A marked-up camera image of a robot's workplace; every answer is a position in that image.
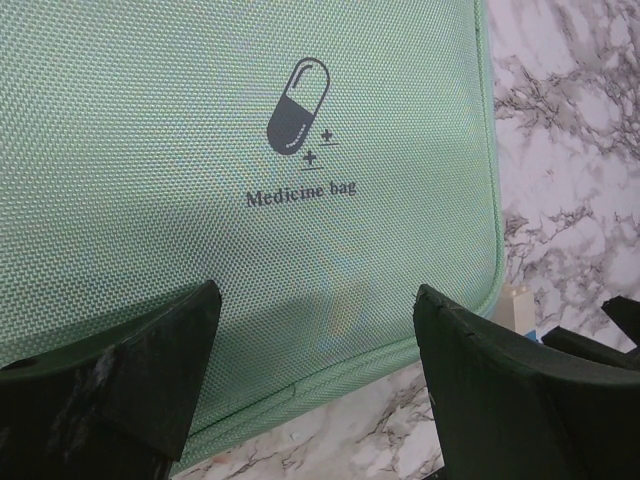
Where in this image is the blue white toy brick stack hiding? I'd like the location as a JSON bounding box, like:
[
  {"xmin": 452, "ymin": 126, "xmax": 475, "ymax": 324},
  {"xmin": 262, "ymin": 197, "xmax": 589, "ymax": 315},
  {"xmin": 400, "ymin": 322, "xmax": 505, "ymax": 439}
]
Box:
[{"xmin": 495, "ymin": 285, "xmax": 538, "ymax": 341}]

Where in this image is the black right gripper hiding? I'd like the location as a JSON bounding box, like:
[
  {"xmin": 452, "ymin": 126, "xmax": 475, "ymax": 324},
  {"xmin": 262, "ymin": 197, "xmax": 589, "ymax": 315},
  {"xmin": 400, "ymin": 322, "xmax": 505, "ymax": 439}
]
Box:
[{"xmin": 542, "ymin": 296, "xmax": 639, "ymax": 370}]

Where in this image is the green medicine kit case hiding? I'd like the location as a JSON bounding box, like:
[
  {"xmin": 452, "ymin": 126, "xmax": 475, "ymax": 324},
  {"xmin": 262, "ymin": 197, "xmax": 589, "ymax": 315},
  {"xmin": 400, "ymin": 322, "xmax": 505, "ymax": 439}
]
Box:
[{"xmin": 1, "ymin": 1, "xmax": 503, "ymax": 468}]

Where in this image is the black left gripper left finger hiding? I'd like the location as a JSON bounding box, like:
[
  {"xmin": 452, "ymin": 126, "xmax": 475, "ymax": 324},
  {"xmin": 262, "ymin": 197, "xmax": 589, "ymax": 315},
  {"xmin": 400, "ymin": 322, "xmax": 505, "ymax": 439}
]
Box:
[{"xmin": 1, "ymin": 281, "xmax": 221, "ymax": 479}]

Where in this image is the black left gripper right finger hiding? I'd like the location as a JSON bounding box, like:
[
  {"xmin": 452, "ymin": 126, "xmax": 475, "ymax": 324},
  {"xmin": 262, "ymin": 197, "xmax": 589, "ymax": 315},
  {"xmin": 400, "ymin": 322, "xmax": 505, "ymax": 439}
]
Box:
[{"xmin": 413, "ymin": 285, "xmax": 639, "ymax": 479}]

